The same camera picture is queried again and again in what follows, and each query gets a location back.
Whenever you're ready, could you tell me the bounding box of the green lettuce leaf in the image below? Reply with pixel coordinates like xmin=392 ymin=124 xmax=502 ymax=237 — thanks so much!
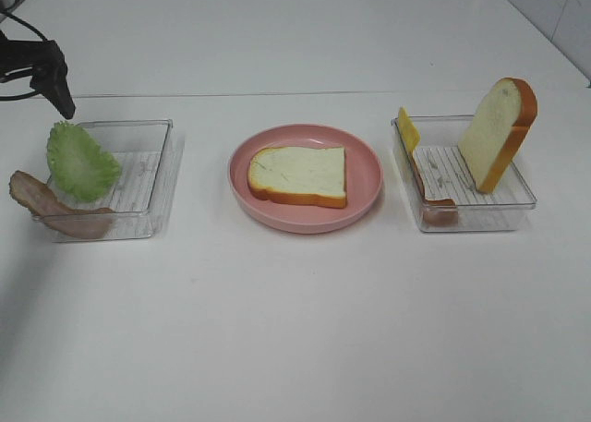
xmin=46 ymin=121 xmax=122 ymax=202

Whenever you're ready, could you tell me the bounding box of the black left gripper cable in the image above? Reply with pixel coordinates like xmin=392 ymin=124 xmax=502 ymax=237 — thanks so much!
xmin=0 ymin=0 xmax=51 ymax=102

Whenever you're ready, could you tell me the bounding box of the bread slice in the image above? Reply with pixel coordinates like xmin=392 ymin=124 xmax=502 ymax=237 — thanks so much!
xmin=458 ymin=78 xmax=537 ymax=193
xmin=247 ymin=146 xmax=347 ymax=209

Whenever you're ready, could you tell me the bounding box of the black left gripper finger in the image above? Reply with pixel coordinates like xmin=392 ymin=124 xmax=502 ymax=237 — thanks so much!
xmin=30 ymin=66 xmax=76 ymax=119

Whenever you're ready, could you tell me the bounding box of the pink round plate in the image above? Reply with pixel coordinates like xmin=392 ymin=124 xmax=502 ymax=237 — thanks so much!
xmin=228 ymin=124 xmax=383 ymax=234

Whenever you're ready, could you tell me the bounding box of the yellow cheese slice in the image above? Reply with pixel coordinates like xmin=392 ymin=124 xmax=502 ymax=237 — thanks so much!
xmin=396 ymin=106 xmax=420 ymax=169

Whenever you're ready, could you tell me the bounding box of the clear plastic container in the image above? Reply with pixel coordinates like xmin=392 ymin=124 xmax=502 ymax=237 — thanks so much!
xmin=31 ymin=119 xmax=184 ymax=242
xmin=392 ymin=115 xmax=537 ymax=233

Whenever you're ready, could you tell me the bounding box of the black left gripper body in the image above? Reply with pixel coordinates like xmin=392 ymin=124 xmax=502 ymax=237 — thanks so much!
xmin=1 ymin=33 xmax=67 ymax=83

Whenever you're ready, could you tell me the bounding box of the left clear plastic container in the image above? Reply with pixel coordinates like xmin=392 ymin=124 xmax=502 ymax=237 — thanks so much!
xmin=31 ymin=119 xmax=184 ymax=242

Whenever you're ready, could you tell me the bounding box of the right clear plastic container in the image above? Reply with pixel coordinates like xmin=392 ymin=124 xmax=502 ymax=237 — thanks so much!
xmin=392 ymin=115 xmax=537 ymax=233

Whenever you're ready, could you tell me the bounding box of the bacon strip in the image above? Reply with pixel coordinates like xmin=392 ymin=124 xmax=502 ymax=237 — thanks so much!
xmin=408 ymin=154 xmax=459 ymax=226
xmin=9 ymin=170 xmax=115 ymax=239

